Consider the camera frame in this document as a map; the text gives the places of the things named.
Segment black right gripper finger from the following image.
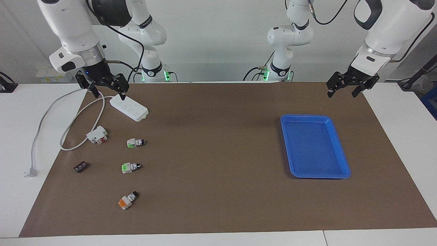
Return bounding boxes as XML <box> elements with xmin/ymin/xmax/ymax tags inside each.
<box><xmin>75</xmin><ymin>72</ymin><xmax>100</xmax><ymax>99</ymax></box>
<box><xmin>114</xmin><ymin>73</ymin><xmax>130</xmax><ymax>101</ymax></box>

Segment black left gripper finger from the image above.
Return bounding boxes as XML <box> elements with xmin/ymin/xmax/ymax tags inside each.
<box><xmin>351</xmin><ymin>76</ymin><xmax>380</xmax><ymax>98</ymax></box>
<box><xmin>326</xmin><ymin>71</ymin><xmax>346</xmax><ymax>99</ymax></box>

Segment white power strip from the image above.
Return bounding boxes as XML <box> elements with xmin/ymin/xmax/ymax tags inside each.
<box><xmin>110</xmin><ymin>94</ymin><xmax>149</xmax><ymax>122</ymax></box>

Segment white small boxes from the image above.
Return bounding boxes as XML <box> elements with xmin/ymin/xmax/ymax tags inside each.
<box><xmin>36</xmin><ymin>67</ymin><xmax>70</xmax><ymax>83</ymax></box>

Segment white red circuit breaker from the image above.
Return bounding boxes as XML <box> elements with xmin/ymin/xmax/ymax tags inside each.
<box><xmin>86</xmin><ymin>125</ymin><xmax>109</xmax><ymax>145</ymax></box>

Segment black stand pole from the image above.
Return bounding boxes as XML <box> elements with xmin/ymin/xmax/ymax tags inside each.
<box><xmin>398</xmin><ymin>55</ymin><xmax>437</xmax><ymax>91</ymax></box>

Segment blue plastic tray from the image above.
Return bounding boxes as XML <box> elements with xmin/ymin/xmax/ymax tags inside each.
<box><xmin>280</xmin><ymin>114</ymin><xmax>351</xmax><ymax>179</ymax></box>

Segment blue crate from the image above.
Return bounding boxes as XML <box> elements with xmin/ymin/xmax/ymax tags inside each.
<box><xmin>421</xmin><ymin>85</ymin><xmax>437</xmax><ymax>120</ymax></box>

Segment brown table mat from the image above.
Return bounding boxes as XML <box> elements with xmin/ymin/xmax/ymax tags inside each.
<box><xmin>19</xmin><ymin>81</ymin><xmax>437</xmax><ymax>238</ymax></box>

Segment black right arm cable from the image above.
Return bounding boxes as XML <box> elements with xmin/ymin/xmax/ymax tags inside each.
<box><xmin>85</xmin><ymin>0</ymin><xmax>145</xmax><ymax>82</ymax></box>

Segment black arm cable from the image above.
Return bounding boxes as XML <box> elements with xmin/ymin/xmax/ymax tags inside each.
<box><xmin>307</xmin><ymin>0</ymin><xmax>436</xmax><ymax>64</ymax></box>
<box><xmin>85</xmin><ymin>0</ymin><xmax>145</xmax><ymax>82</ymax></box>

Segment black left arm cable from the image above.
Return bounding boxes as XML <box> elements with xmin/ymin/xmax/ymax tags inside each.
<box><xmin>307</xmin><ymin>0</ymin><xmax>436</xmax><ymax>64</ymax></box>

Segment black clamp mount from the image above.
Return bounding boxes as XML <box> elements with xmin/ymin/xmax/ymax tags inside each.
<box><xmin>0</xmin><ymin>72</ymin><xmax>18</xmax><ymax>93</ymax></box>

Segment white power cable with plug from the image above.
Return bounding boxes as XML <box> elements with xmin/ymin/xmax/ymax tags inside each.
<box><xmin>24</xmin><ymin>88</ymin><xmax>115</xmax><ymax>178</ymax></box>

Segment orange white selector switch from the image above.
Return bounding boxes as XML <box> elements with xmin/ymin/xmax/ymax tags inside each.
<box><xmin>118</xmin><ymin>191</ymin><xmax>139</xmax><ymax>210</ymax></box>

